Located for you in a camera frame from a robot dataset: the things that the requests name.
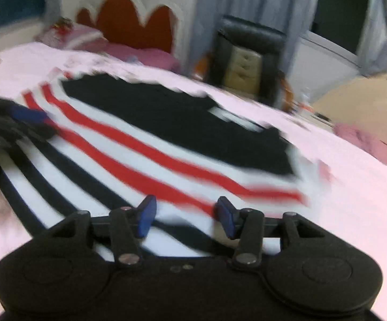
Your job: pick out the pink quilt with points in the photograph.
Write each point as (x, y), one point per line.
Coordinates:
(370, 143)

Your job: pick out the cream round headboard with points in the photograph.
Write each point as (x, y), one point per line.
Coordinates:
(364, 107)

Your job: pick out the red heart-shaped headboard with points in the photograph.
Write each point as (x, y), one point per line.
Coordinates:
(130, 20)

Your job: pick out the striped knit sweater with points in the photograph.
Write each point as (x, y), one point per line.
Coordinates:
(146, 160)

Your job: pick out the pink floral bed sheet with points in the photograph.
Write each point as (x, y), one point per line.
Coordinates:
(347, 214)

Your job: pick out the black leather office chair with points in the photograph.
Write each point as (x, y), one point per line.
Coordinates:
(247, 53)

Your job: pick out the pink bedding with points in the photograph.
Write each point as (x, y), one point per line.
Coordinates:
(146, 57)

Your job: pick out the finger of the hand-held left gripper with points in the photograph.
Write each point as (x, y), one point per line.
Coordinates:
(36, 130)
(29, 113)

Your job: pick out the pink striped pillow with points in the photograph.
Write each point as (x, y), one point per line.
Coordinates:
(73, 35)

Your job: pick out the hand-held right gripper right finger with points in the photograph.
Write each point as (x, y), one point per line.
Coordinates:
(226, 215)

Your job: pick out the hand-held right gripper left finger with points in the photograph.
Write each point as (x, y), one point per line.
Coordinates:
(146, 214)

